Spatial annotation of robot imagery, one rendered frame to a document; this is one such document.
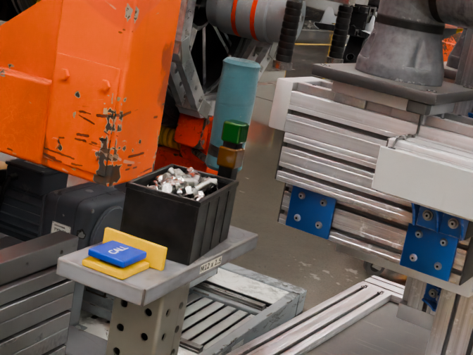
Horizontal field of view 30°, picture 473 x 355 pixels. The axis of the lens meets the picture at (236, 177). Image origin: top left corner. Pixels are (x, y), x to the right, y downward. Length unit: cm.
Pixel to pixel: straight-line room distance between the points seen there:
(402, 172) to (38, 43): 75
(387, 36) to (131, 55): 45
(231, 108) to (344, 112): 54
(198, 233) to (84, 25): 43
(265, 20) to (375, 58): 63
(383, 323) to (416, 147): 81
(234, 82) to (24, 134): 53
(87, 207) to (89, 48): 43
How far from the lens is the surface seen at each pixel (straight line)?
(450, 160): 137
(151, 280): 142
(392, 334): 207
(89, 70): 163
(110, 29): 160
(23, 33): 175
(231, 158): 171
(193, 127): 216
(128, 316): 158
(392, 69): 148
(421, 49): 150
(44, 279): 170
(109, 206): 198
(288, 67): 194
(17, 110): 174
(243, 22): 211
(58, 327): 180
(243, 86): 202
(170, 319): 159
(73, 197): 195
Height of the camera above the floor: 97
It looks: 14 degrees down
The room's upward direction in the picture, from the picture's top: 11 degrees clockwise
